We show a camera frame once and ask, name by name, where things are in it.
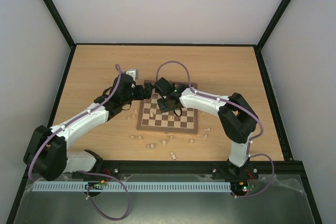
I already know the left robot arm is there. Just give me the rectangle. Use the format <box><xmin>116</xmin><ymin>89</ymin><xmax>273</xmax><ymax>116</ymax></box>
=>
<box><xmin>23</xmin><ymin>73</ymin><xmax>153</xmax><ymax>181</ymax></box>

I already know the black aluminium frame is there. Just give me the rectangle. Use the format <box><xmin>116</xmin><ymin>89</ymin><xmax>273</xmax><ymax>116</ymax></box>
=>
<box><xmin>5</xmin><ymin>0</ymin><xmax>323</xmax><ymax>224</ymax></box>

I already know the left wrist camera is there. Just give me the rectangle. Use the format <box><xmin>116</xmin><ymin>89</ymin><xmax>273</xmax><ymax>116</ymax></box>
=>
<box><xmin>125</xmin><ymin>69</ymin><xmax>139</xmax><ymax>80</ymax></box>

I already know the wooden chess board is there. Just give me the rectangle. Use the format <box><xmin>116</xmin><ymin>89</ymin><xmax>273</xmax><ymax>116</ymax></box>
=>
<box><xmin>136</xmin><ymin>91</ymin><xmax>198</xmax><ymax>135</ymax></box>

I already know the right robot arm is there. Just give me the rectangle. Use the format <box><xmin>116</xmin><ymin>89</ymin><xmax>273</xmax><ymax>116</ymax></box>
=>
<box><xmin>154</xmin><ymin>81</ymin><xmax>260</xmax><ymax>178</ymax></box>

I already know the lying light chess piece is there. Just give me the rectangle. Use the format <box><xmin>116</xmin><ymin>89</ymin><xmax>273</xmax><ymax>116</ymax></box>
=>
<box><xmin>171</xmin><ymin>152</ymin><xmax>176</xmax><ymax>160</ymax></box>

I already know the white slotted cable duct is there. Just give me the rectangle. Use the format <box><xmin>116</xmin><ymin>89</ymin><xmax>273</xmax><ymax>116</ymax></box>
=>
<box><xmin>32</xmin><ymin>182</ymin><xmax>231</xmax><ymax>193</ymax></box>

